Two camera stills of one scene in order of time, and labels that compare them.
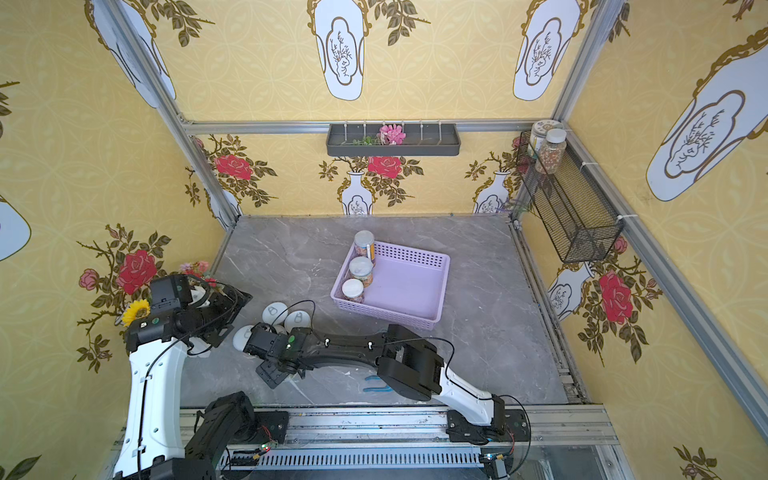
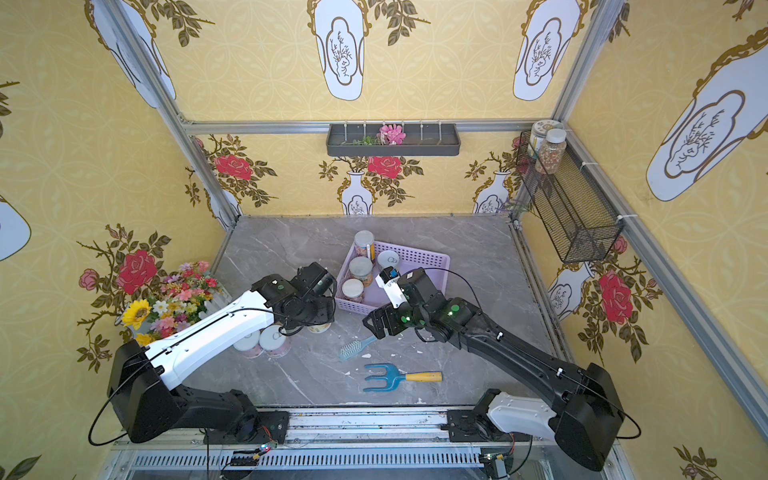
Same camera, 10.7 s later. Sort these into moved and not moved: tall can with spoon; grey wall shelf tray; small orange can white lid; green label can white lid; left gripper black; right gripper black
Moved: left gripper black; right gripper black
Not moved: tall can with spoon; small orange can white lid; green label can white lid; grey wall shelf tray
